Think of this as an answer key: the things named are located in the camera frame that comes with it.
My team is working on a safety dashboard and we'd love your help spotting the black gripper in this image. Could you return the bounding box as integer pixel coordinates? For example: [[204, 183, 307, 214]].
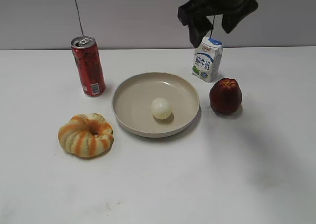
[[177, 0, 259, 47]]

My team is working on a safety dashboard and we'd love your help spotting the white egg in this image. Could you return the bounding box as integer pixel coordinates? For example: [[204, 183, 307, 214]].
[[151, 97, 172, 120]]

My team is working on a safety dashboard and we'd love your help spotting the beige round plate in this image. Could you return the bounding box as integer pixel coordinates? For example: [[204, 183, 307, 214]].
[[112, 72, 200, 138]]

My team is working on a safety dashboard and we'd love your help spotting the white blue milk carton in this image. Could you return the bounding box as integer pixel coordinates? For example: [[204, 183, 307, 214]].
[[192, 36, 223, 83]]

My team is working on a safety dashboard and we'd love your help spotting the red apple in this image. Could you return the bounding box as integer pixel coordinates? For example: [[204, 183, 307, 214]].
[[209, 78, 242, 114]]

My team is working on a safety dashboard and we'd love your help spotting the red soda can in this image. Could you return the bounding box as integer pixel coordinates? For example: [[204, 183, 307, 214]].
[[71, 36, 106, 97]]

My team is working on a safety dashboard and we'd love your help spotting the orange striped ring bread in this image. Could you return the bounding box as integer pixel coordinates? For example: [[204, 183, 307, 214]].
[[58, 113, 114, 158]]

